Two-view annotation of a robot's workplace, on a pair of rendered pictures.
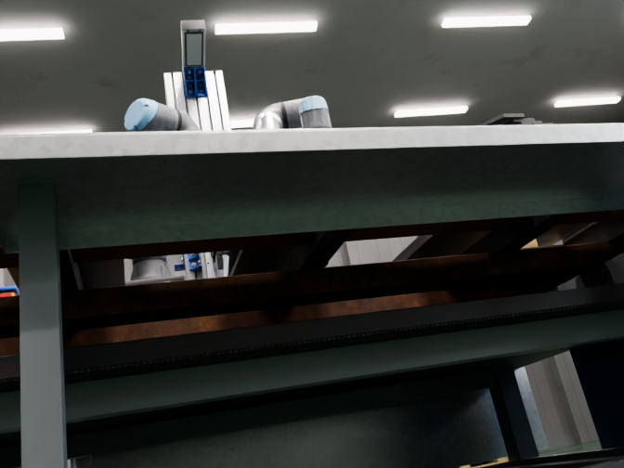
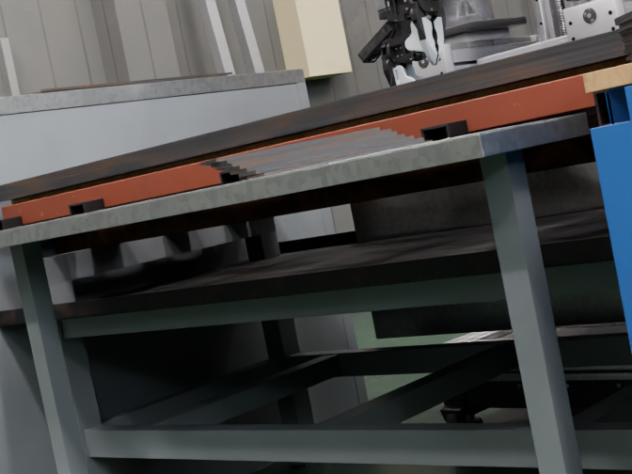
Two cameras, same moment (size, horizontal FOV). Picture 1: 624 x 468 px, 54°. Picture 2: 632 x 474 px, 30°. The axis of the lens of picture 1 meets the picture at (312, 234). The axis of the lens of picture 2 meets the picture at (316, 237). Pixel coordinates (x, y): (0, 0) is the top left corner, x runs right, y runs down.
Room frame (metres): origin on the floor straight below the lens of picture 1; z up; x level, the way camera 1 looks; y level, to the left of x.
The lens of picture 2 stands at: (0.06, -1.91, 0.74)
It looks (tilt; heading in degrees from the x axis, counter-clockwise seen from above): 3 degrees down; 61
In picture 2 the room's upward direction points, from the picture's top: 11 degrees counter-clockwise
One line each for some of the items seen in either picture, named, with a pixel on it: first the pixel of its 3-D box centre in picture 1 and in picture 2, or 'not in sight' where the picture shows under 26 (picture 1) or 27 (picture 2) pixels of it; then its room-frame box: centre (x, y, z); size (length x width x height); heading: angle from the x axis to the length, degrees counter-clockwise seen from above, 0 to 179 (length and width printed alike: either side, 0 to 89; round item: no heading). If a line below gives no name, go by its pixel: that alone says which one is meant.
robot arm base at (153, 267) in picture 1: (150, 275); (463, 8); (2.00, 0.58, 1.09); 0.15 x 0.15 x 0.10
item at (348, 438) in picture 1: (334, 424); (595, 243); (1.82, 0.04, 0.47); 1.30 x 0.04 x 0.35; 109
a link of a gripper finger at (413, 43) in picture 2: not in sight; (418, 43); (1.38, -0.07, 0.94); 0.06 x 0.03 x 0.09; 108
